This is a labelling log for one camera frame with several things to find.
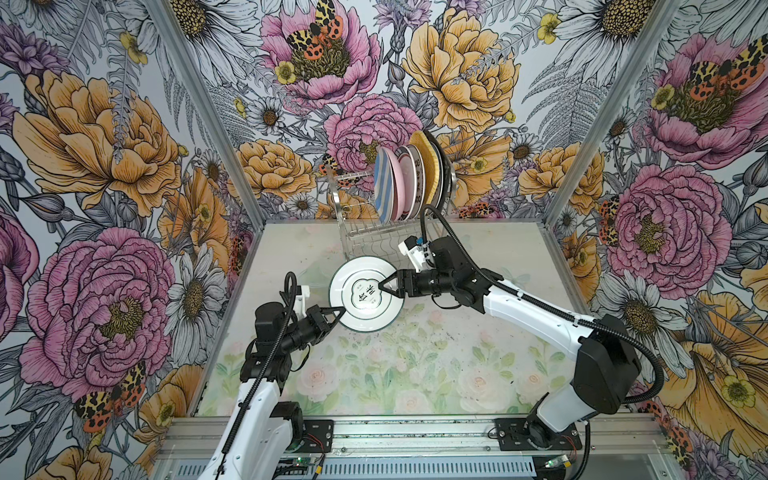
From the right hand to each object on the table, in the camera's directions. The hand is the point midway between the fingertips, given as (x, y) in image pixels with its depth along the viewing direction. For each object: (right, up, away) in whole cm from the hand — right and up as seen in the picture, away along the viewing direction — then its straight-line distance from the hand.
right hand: (388, 292), depth 77 cm
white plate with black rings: (-9, +1, +3) cm, 10 cm away
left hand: (-11, -7, +1) cm, 13 cm away
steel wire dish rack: (-7, +15, +7) cm, 18 cm away
